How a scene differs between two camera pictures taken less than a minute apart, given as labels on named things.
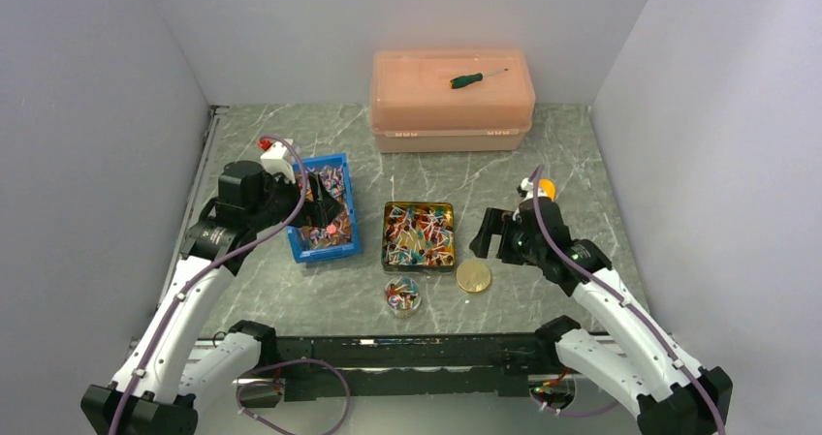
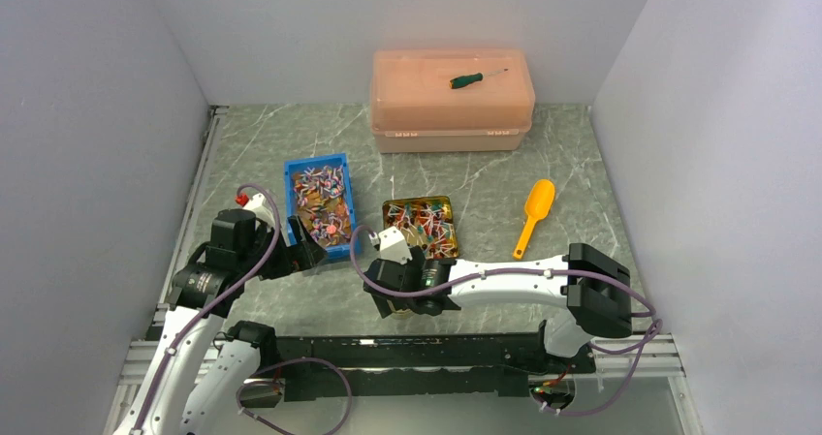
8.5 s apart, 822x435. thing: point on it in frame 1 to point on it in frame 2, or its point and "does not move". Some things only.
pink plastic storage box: (414, 109) does not move
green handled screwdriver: (470, 78) does not move
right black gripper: (496, 221) to (417, 262)
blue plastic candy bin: (338, 237) does not move
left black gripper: (321, 209) to (304, 254)
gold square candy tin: (418, 237) does not move
